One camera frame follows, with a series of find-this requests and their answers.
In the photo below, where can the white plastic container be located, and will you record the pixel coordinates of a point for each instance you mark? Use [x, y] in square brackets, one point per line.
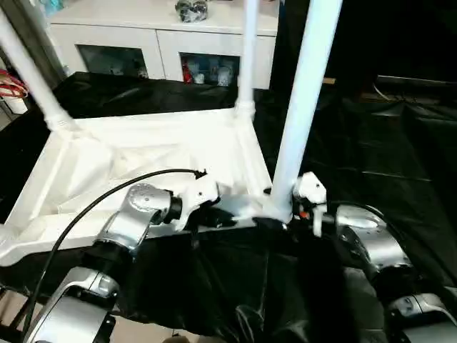
[16, 105]

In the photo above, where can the white plastic table top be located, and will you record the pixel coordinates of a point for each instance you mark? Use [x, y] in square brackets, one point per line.
[143, 150]

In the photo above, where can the black metal table frame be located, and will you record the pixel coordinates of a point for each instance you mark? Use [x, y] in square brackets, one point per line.
[18, 314]

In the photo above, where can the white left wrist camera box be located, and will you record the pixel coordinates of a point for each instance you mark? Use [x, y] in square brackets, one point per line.
[200, 193]

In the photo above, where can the white ceramic jar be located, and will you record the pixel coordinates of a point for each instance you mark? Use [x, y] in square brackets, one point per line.
[223, 76]

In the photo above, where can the red white ceramic figure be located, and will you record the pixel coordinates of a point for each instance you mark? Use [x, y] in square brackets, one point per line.
[186, 71]

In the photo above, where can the small teal box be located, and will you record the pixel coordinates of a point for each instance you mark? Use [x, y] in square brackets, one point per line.
[53, 5]

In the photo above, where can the white plastic table leg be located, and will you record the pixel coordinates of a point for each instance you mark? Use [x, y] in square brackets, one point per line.
[7, 239]
[248, 53]
[32, 78]
[303, 89]

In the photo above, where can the white glass-door cabinet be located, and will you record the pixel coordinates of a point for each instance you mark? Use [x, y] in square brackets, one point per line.
[143, 39]

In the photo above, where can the black glossy mat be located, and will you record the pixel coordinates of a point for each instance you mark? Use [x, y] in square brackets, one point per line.
[392, 160]

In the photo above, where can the red clothes hangers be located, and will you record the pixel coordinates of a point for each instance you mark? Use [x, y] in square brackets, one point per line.
[12, 84]

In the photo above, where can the small tan box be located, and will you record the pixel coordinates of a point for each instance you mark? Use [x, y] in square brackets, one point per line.
[329, 81]

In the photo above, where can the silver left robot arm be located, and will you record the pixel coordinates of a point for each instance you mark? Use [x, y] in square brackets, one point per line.
[132, 221]

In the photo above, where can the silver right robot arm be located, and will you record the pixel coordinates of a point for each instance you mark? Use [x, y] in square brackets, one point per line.
[375, 243]

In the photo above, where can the grey curtain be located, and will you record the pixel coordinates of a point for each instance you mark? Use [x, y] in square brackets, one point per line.
[39, 39]

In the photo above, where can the black television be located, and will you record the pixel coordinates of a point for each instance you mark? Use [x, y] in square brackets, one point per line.
[417, 80]

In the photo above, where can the black bundle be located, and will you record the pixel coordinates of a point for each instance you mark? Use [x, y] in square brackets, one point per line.
[192, 10]

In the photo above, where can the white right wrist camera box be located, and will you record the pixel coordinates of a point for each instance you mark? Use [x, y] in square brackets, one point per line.
[310, 186]

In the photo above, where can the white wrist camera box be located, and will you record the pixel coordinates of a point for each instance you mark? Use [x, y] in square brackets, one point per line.
[310, 186]
[200, 193]

